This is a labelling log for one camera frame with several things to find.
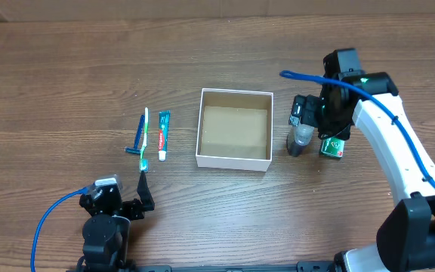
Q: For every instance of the white cardboard box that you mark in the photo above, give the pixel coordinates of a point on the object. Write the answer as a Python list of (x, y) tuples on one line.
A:
[(235, 129)]

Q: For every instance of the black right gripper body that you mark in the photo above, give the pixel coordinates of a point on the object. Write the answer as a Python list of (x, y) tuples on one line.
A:
[(312, 111)]

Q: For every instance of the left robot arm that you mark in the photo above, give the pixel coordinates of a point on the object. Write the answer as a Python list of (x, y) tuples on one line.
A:
[(106, 232)]

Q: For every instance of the green white toothbrush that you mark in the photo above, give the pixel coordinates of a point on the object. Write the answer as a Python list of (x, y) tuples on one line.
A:
[(144, 165)]

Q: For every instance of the Colgate toothpaste tube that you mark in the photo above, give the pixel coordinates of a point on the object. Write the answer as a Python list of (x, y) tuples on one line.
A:
[(164, 121)]

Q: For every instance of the blue disposable razor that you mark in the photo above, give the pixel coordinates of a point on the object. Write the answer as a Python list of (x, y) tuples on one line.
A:
[(135, 149)]

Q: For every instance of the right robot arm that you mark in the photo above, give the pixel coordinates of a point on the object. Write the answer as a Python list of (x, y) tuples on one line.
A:
[(371, 102)]

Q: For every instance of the clear bottle dark liquid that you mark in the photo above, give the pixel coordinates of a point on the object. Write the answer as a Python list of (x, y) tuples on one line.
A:
[(298, 138)]

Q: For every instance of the green white soap packet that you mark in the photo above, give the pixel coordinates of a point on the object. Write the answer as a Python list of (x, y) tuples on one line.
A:
[(332, 147)]

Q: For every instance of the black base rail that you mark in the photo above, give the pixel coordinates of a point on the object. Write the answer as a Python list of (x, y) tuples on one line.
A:
[(301, 266)]

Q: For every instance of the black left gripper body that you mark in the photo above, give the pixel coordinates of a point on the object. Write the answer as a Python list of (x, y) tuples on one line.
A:
[(128, 208)]

